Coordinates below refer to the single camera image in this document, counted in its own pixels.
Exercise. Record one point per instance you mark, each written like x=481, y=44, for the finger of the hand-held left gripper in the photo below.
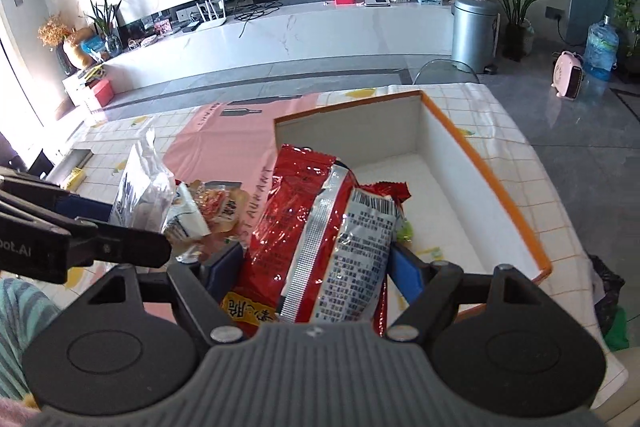
x=85, y=210
x=125, y=247

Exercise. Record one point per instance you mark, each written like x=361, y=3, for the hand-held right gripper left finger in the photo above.
x=227, y=269

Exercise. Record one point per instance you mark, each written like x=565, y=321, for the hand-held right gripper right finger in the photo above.
x=406, y=274

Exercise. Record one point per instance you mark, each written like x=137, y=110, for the silver white snack bag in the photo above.
x=142, y=187

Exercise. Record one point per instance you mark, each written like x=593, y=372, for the clear packet of orange snacks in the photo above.
x=220, y=207

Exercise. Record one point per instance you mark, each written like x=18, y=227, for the large red snack bag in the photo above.
x=280, y=217

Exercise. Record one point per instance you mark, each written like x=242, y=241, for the white storage box orange rim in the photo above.
x=450, y=207

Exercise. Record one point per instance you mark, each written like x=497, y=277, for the teal striped clothing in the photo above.
x=20, y=332

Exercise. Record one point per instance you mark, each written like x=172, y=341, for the red gift box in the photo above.
x=102, y=93

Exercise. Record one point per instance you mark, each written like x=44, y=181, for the white grid lemon tablecloth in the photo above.
x=525, y=187

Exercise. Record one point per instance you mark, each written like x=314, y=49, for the orange gourd vase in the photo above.
x=77, y=52

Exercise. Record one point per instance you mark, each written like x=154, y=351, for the green plant in glass vase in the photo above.
x=112, y=44

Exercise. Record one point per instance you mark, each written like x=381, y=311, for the dried flowers in vase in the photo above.
x=52, y=32

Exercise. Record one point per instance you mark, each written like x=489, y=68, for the clear acrylic chair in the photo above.
x=442, y=68

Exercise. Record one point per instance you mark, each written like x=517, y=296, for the white router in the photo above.
x=210, y=24

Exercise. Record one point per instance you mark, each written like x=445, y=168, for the white marble media console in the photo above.
x=300, y=37

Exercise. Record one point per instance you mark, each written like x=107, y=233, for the silver trash can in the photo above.
x=475, y=37

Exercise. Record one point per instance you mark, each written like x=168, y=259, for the pink space heater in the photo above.
x=567, y=74

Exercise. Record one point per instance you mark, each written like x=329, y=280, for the tall potted plant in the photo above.
x=517, y=42

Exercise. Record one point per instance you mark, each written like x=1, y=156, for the white flat scale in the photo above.
x=376, y=1

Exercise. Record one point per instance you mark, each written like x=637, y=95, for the blue water jug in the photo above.
x=601, y=52

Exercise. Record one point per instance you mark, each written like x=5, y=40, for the wall socket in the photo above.
x=555, y=13

